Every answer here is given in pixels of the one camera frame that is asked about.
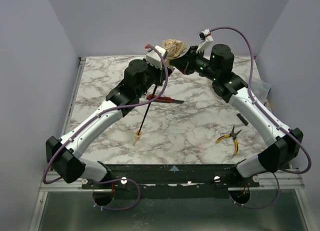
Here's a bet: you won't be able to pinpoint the beige folding umbrella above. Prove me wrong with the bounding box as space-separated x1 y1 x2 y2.
133 39 187 145

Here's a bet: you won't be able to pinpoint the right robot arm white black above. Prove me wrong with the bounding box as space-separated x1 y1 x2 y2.
170 44 303 178

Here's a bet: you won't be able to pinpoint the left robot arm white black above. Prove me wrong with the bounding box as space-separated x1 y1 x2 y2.
42 59 173 184

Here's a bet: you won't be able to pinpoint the red black utility knife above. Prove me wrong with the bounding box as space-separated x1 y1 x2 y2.
146 94 185 104

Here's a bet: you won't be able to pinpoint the black hex key holder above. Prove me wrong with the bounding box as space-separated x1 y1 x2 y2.
236 113 249 126

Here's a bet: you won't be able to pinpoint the clear plastic screw box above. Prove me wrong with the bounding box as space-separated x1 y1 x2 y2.
251 78 271 103

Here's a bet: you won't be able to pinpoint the blue tape triangle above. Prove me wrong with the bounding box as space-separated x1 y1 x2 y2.
170 165 180 172

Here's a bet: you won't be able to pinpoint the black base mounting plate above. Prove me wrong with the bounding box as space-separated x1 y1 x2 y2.
82 164 259 199

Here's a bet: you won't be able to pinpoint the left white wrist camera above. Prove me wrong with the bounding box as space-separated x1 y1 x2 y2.
144 44 168 70

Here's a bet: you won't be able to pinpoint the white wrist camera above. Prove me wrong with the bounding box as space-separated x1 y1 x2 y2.
196 29 214 53
144 44 168 70

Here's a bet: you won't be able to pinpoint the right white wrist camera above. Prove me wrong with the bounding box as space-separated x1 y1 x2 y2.
196 29 214 53

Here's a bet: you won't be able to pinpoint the yellow handled pliers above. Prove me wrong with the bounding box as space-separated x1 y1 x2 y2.
215 124 242 156

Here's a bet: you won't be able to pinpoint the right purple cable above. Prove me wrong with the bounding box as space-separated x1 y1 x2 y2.
209 27 313 209

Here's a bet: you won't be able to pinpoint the aluminium rail frame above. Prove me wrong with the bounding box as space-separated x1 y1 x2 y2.
27 57 310 231

